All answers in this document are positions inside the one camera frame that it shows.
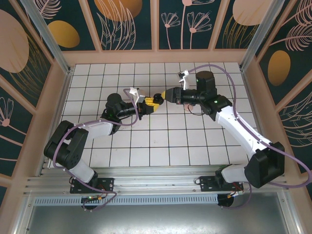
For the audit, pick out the black earbud charging case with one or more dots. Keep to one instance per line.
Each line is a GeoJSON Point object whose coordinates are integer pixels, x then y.
{"type": "Point", "coordinates": [159, 98]}

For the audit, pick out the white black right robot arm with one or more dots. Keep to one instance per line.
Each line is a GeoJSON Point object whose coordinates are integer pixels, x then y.
{"type": "Point", "coordinates": [239, 129]}

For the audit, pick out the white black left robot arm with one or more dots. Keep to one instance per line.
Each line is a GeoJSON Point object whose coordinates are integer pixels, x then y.
{"type": "Point", "coordinates": [97, 129]}

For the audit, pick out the dark panel pink flowers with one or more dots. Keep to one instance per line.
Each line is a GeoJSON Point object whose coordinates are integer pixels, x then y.
{"type": "Point", "coordinates": [187, 24]}

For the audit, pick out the dark panel cream disc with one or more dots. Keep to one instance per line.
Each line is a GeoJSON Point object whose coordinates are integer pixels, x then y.
{"type": "Point", "coordinates": [239, 22]}

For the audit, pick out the dark panel gold oval feather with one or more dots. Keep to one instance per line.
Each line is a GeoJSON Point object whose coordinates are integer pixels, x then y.
{"type": "Point", "coordinates": [282, 65]}

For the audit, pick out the dark panel gold disc feathers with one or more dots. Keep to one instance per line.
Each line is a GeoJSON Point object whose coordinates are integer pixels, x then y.
{"type": "Point", "coordinates": [122, 24]}

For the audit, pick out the dark panel small gold oval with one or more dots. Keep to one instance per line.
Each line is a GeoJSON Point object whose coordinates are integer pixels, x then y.
{"type": "Point", "coordinates": [63, 34]}

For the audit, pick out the dark panel pink leaf outlines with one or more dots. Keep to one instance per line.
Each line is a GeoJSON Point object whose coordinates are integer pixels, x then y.
{"type": "Point", "coordinates": [297, 126]}

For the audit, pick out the black electronics module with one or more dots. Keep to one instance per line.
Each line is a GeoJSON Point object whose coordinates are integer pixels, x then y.
{"type": "Point", "coordinates": [89, 204]}

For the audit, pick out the dark panel single pink flower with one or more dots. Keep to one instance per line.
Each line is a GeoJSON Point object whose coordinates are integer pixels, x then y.
{"type": "Point", "coordinates": [9, 126]}

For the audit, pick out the grey sheet metal panel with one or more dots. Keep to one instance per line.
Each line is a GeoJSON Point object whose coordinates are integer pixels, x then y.
{"type": "Point", "coordinates": [156, 219]}

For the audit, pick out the dark panel large cream oval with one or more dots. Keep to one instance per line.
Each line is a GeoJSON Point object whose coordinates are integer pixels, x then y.
{"type": "Point", "coordinates": [14, 48]}

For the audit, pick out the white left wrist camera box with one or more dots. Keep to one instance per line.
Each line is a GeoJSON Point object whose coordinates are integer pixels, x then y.
{"type": "Point", "coordinates": [137, 95]}

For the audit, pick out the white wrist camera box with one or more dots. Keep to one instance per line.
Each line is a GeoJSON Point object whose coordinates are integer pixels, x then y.
{"type": "Point", "coordinates": [184, 80]}
{"type": "Point", "coordinates": [137, 95]}

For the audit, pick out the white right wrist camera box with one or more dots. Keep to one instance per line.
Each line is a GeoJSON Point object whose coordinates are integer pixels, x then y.
{"type": "Point", "coordinates": [184, 80]}

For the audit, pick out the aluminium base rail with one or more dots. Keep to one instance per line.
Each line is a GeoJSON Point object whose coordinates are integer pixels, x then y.
{"type": "Point", "coordinates": [156, 178]}

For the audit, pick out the aluminium frame post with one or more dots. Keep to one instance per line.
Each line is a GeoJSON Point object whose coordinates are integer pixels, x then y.
{"type": "Point", "coordinates": [264, 31]}
{"type": "Point", "coordinates": [45, 31]}

